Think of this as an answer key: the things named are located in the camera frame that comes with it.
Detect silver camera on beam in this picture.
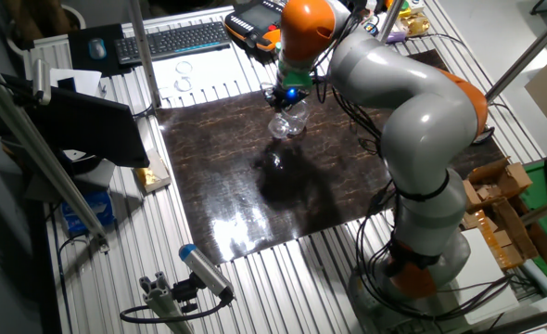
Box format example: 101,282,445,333
32,58,53,106

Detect orange black teach pendant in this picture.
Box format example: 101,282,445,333
223,0,285,53

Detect aluminium frame post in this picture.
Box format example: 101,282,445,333
125,0,163,109

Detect blue tissue pack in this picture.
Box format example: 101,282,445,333
60,190,116,236

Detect black mouse pad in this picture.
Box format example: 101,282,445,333
67,22,134,79

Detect slanted aluminium beam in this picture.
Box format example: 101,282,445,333
0,64,111,254

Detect green wrist adapter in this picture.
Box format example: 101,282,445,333
276,59,314,90

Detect clear glass beaker cup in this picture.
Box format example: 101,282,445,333
285,99,312,137

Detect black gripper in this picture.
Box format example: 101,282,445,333
266,83,310,114

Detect black monitor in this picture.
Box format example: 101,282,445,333
25,85,151,169

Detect black keyboard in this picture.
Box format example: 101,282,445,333
113,20,233,66

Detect black camera cable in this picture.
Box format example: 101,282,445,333
119,291,234,325

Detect green felt toy table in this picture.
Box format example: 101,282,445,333
518,156,547,296

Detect upright metal post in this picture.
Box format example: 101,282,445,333
375,0,406,44

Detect white paper sheet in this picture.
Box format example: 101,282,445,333
49,68,103,97

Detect grey metal post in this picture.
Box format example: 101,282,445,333
485,4,547,104

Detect gold foil object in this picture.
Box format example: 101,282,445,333
401,12,431,37

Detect aluminium camera mount profile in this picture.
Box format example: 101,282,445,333
138,271,195,334

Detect dark marble pattern mat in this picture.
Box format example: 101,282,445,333
155,48,506,265

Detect clear glass cup with handle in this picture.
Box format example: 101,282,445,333
267,104,299,140

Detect silver camera with blue end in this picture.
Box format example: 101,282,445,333
178,243,235,299

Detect grey computer mouse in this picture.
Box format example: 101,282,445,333
87,37,108,61

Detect white box with gold foil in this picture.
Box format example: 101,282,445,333
134,148,172,194

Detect white flat board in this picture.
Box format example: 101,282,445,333
447,226,520,326

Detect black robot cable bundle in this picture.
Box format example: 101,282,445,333
312,69,518,322

